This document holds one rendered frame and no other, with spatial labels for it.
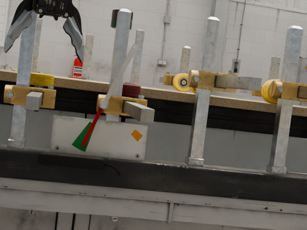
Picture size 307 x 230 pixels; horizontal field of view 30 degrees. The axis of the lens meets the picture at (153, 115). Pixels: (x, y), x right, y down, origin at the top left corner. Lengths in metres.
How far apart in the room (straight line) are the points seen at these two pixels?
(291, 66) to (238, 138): 0.33
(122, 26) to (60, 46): 7.16
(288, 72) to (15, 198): 0.85
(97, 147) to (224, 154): 0.49
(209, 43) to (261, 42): 8.00
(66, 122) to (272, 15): 8.32
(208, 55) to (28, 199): 0.64
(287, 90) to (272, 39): 8.03
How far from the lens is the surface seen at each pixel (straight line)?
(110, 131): 1.58
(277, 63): 2.86
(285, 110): 1.70
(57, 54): 8.72
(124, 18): 1.59
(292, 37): 1.71
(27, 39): 1.57
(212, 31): 1.63
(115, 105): 1.57
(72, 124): 1.57
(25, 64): 1.57
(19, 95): 1.57
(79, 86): 1.73
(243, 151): 1.90
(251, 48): 9.55
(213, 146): 1.87
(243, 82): 1.39
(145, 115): 1.26
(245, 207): 1.72
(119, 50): 1.58
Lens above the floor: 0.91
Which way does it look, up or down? 3 degrees down
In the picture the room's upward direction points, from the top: 7 degrees clockwise
